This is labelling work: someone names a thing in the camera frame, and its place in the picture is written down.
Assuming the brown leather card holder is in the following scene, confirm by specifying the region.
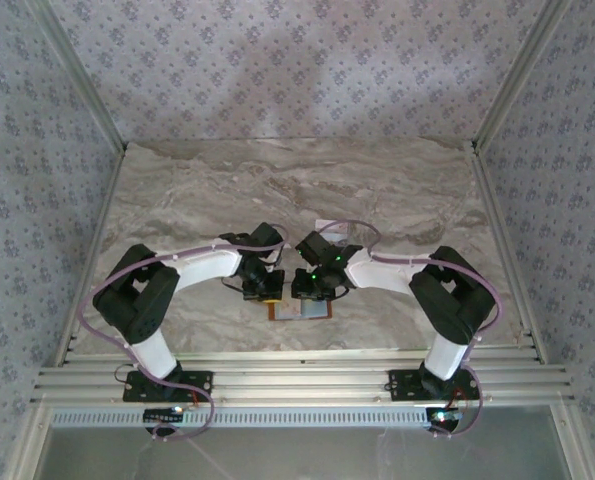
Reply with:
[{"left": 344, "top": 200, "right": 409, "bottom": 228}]
[{"left": 267, "top": 297, "right": 334, "bottom": 321}]

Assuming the aluminium front rail frame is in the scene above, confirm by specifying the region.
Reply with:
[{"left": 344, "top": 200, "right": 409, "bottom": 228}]
[{"left": 29, "top": 349, "right": 577, "bottom": 407}]

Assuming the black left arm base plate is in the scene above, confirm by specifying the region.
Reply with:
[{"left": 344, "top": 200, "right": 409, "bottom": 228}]
[{"left": 122, "top": 370, "right": 214, "bottom": 404}]

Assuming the perforated grey cable duct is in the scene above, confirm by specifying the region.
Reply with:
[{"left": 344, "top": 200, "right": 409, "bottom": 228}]
[{"left": 49, "top": 405, "right": 434, "bottom": 431}]

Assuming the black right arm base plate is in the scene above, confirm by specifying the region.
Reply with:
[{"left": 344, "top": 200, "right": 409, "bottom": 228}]
[{"left": 387, "top": 369, "right": 480, "bottom": 401}]

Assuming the aluminium side rail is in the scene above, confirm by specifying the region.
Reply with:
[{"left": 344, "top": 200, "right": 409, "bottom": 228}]
[
  {"left": 51, "top": 144, "right": 128, "bottom": 366},
  {"left": 469, "top": 142, "right": 548, "bottom": 364}
]

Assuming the aluminium frame post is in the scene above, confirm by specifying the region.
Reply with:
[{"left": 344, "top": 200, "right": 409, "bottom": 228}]
[
  {"left": 26, "top": 0, "right": 128, "bottom": 151},
  {"left": 471, "top": 0, "right": 573, "bottom": 156}
]

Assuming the aluminium frame leg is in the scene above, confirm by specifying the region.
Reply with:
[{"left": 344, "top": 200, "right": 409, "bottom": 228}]
[
  {"left": 6, "top": 404, "right": 53, "bottom": 480},
  {"left": 549, "top": 404, "right": 595, "bottom": 480}
]

